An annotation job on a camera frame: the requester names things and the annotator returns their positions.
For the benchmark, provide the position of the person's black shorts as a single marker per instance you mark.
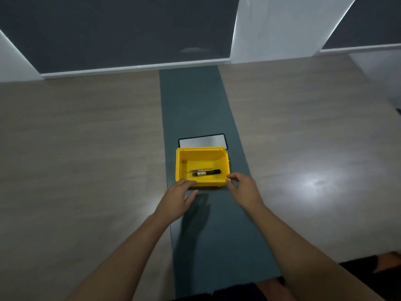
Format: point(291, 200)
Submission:
point(219, 294)

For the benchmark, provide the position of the thin silver pen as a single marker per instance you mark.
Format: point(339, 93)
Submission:
point(197, 170)

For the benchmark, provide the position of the yellow plastic bin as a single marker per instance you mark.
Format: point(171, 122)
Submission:
point(200, 159)

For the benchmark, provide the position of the person's right forearm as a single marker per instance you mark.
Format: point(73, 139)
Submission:
point(307, 263)

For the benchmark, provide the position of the dark grey window blind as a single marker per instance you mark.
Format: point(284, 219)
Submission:
point(109, 28)
point(369, 21)

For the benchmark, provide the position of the person's left forearm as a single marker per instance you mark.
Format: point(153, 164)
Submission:
point(125, 263)

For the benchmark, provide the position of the person's left hand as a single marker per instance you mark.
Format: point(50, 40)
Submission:
point(174, 203)

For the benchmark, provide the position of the person's right hand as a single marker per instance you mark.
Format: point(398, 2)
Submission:
point(246, 192)

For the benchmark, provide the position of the black marker pen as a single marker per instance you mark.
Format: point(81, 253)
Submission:
point(208, 173)

